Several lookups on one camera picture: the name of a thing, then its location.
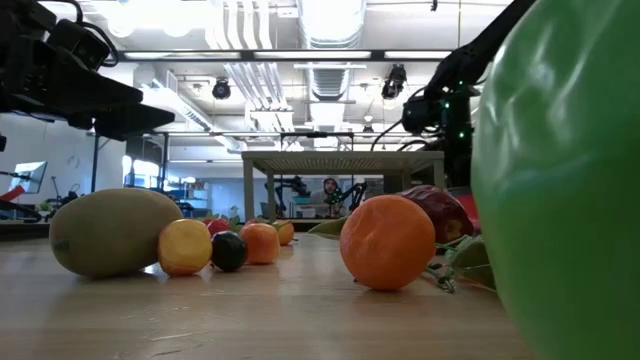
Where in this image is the green apple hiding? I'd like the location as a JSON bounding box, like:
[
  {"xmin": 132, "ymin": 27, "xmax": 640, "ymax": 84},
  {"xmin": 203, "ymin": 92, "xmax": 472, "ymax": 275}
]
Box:
[{"xmin": 470, "ymin": 0, "xmax": 640, "ymax": 360}]

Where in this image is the black rig crossbar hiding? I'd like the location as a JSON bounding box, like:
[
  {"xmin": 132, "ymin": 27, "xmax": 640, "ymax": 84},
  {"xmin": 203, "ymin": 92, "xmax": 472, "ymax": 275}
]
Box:
[{"xmin": 117, "ymin": 48, "xmax": 454, "ymax": 64}]

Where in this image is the black ceiling spotlight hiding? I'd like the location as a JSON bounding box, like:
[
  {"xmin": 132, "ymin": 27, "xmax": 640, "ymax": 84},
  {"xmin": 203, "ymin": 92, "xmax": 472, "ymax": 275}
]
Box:
[{"xmin": 211, "ymin": 77, "xmax": 233, "ymax": 101}]

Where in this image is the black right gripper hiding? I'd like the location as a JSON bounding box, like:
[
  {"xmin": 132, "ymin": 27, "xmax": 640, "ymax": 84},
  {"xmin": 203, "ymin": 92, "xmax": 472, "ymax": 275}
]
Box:
[{"xmin": 434, "ymin": 84, "xmax": 476, "ymax": 190}]

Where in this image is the pale green perforated metal shelf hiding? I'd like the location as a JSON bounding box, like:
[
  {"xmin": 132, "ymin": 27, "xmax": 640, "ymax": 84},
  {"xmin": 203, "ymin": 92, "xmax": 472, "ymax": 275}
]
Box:
[{"xmin": 241, "ymin": 150, "xmax": 447, "ymax": 224}]

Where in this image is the dark purple plum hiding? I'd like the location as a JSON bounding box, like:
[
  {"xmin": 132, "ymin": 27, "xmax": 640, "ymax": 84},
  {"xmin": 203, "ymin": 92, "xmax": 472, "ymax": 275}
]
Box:
[{"xmin": 210, "ymin": 230, "xmax": 249, "ymax": 274}]

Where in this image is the orange mandarin with green leaves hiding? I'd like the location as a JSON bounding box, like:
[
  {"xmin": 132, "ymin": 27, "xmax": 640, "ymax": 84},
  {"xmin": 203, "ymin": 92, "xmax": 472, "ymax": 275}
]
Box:
[{"xmin": 307, "ymin": 193, "xmax": 497, "ymax": 295}]

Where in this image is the red strawberry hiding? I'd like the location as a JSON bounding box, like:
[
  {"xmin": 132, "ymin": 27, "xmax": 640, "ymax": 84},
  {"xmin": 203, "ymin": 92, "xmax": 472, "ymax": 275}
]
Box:
[{"xmin": 202, "ymin": 214, "xmax": 241, "ymax": 237}]

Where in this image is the black hanging camera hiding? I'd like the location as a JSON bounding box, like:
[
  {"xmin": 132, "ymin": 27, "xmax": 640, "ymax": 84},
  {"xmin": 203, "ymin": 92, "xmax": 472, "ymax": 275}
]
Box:
[{"xmin": 379, "ymin": 63, "xmax": 408, "ymax": 101}]

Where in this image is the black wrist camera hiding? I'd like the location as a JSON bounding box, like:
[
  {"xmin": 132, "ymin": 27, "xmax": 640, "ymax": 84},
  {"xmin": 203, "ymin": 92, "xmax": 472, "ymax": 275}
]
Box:
[
  {"xmin": 46, "ymin": 18, "xmax": 112, "ymax": 71},
  {"xmin": 401, "ymin": 93, "xmax": 442, "ymax": 135}
]

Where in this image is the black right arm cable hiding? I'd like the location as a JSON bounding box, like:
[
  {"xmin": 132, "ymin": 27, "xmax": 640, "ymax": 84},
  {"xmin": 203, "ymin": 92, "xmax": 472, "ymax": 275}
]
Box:
[{"xmin": 369, "ymin": 117, "xmax": 432, "ymax": 153}]

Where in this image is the dark red bell pepper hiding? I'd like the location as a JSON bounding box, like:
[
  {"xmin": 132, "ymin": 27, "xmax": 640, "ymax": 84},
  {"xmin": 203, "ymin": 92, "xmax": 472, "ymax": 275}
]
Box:
[{"xmin": 399, "ymin": 184, "xmax": 475, "ymax": 245}]

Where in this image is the person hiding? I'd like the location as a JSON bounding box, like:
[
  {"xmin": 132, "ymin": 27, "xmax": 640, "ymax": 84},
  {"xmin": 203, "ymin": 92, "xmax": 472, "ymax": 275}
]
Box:
[{"xmin": 308, "ymin": 176, "xmax": 350, "ymax": 219}]

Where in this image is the grey computer monitor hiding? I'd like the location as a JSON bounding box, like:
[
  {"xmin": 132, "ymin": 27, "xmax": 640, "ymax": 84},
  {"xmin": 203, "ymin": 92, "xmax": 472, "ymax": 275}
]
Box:
[{"xmin": 8, "ymin": 160, "xmax": 49, "ymax": 196}]

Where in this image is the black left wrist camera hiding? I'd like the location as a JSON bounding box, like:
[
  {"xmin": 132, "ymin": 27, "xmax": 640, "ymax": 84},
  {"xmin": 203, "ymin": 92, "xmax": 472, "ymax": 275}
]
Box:
[{"xmin": 46, "ymin": 18, "xmax": 112, "ymax": 71}]

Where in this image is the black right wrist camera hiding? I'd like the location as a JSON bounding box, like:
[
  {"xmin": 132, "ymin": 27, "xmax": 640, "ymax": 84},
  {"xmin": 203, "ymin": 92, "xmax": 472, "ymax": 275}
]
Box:
[{"xmin": 401, "ymin": 93, "xmax": 442, "ymax": 135}]

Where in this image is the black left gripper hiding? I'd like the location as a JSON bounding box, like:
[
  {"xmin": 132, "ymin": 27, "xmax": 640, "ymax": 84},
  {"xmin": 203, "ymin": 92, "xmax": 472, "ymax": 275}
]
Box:
[{"xmin": 0, "ymin": 0, "xmax": 177, "ymax": 143}]

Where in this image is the small yellow orange peach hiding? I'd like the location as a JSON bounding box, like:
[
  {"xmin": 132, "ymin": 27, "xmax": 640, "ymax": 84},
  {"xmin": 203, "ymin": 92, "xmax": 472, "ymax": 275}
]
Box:
[
  {"xmin": 238, "ymin": 222, "xmax": 282, "ymax": 266},
  {"xmin": 157, "ymin": 218, "xmax": 214, "ymax": 278},
  {"xmin": 272, "ymin": 219, "xmax": 296, "ymax": 247}
]

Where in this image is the silver ceiling air duct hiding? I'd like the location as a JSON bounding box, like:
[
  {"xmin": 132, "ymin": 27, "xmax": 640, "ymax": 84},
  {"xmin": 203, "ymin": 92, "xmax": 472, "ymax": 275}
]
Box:
[{"xmin": 295, "ymin": 0, "xmax": 370, "ymax": 50}]

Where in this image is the olive green oval fruit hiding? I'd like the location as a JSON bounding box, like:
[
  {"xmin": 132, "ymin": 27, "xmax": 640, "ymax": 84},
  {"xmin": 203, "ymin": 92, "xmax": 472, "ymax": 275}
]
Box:
[{"xmin": 48, "ymin": 187, "xmax": 184, "ymax": 280}]

